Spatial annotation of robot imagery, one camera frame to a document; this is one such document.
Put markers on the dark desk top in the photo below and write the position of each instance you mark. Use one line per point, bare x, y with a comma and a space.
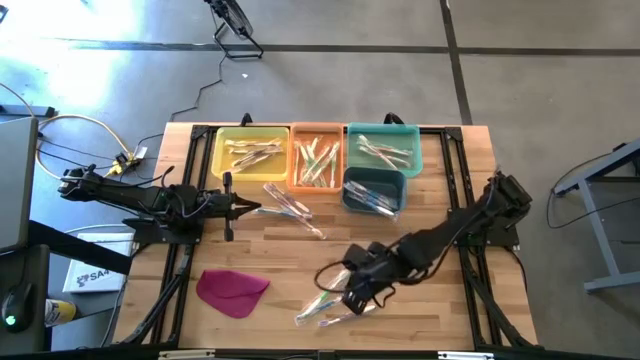
35, 265

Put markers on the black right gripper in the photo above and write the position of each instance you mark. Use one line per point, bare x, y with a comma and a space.
375, 267

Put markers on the yellow plastic bin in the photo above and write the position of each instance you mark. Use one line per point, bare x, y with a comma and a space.
220, 172

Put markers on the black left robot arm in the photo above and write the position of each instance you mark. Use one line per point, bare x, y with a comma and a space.
125, 195

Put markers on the grey metal table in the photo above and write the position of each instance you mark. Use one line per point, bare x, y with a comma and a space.
599, 230

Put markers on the magenta cloth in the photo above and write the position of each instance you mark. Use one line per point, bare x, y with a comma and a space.
230, 292

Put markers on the black floor fan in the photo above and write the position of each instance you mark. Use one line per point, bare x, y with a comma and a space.
235, 22

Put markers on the light turquoise plastic bin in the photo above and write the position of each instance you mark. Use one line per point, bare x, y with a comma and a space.
385, 130

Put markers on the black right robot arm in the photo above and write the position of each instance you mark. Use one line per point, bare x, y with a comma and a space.
450, 230

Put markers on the silver bracket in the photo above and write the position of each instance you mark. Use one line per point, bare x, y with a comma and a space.
465, 355
186, 355

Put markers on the blue toothbrush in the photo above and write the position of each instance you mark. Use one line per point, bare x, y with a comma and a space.
375, 200
387, 211
367, 192
362, 202
325, 306

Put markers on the yellow spray can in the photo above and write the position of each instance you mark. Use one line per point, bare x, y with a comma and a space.
60, 312

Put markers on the small dark teal bin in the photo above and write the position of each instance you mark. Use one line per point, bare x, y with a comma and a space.
395, 175

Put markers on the orange plastic bin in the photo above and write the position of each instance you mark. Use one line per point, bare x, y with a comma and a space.
300, 131

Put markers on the black computer mouse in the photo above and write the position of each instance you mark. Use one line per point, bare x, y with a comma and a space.
15, 307

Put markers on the white printed box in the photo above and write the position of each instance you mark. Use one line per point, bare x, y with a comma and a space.
97, 265

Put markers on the black table clamp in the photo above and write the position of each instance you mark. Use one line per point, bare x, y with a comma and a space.
246, 118
394, 119

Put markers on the orange toothbrush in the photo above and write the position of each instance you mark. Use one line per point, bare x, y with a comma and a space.
385, 157
385, 146
310, 227

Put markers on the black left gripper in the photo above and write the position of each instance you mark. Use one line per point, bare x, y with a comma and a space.
212, 202

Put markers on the yellow power strip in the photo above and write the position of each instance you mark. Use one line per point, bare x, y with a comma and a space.
125, 162

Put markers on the black desk bar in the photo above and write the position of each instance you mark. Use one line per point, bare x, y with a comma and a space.
80, 247

